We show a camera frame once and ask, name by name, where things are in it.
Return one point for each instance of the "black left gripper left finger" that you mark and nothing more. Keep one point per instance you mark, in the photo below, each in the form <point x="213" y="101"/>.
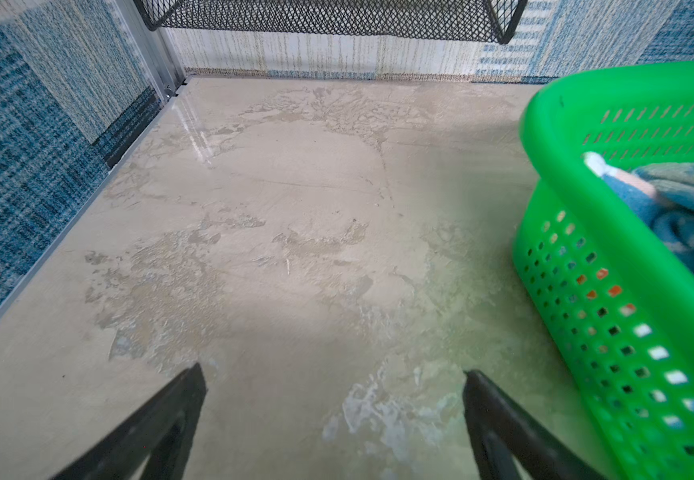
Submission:
<point x="152" y="443"/>

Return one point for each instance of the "green plastic laundry basket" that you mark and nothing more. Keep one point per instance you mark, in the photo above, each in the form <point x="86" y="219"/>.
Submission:
<point x="617" y="303"/>

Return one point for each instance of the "blue patterned towel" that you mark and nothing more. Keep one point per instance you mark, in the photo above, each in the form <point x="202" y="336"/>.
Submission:
<point x="661" y="195"/>

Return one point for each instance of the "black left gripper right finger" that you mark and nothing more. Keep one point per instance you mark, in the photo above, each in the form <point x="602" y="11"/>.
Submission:
<point x="502" y="434"/>

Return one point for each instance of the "black wire mesh shelf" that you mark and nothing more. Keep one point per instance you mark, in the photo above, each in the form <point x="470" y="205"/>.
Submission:
<point x="446" y="20"/>

